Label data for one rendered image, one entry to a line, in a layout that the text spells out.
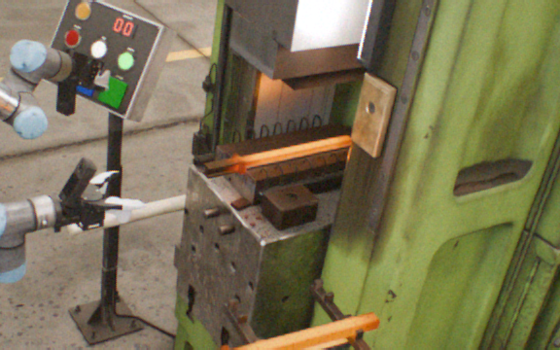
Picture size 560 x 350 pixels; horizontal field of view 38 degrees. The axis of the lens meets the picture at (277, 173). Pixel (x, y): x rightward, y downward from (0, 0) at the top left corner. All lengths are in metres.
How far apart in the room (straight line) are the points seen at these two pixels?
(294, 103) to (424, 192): 0.69
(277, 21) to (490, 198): 0.65
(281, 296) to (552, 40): 0.91
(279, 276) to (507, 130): 0.66
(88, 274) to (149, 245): 0.30
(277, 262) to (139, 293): 1.23
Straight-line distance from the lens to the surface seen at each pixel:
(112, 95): 2.36
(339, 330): 1.71
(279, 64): 1.91
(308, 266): 2.13
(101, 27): 2.43
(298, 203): 2.02
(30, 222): 1.87
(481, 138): 1.95
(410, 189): 1.83
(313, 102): 2.42
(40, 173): 3.85
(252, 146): 2.21
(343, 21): 1.91
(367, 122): 1.85
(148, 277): 3.27
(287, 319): 2.22
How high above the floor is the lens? 2.09
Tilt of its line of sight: 32 degrees down
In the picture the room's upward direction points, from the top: 10 degrees clockwise
